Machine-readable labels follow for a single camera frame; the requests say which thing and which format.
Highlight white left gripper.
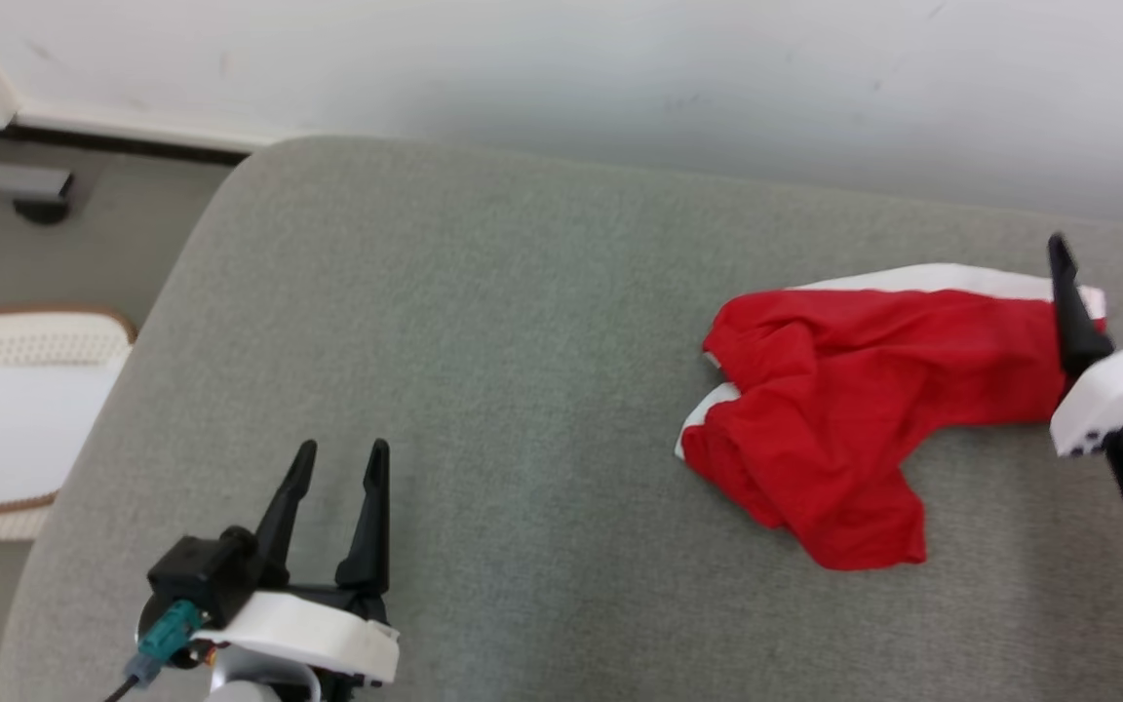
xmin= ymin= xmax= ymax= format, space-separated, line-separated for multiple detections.
xmin=193 ymin=439 xmax=402 ymax=685

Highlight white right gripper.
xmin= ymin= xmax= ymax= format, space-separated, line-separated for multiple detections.
xmin=1047 ymin=224 xmax=1123 ymax=459

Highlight red shorts with white trim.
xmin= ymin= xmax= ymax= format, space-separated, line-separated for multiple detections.
xmin=676 ymin=263 xmax=1106 ymax=571

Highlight grey fabric sofa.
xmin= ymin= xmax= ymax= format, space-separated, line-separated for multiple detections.
xmin=0 ymin=135 xmax=1123 ymax=702

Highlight white laundry basket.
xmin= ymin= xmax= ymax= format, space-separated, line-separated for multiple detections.
xmin=0 ymin=307 xmax=138 ymax=542

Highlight white baseboard strip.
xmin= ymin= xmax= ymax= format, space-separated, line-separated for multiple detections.
xmin=16 ymin=102 xmax=309 ymax=162

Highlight grey bar with black foot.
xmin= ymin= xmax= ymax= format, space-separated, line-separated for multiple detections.
xmin=0 ymin=161 xmax=73 ymax=225

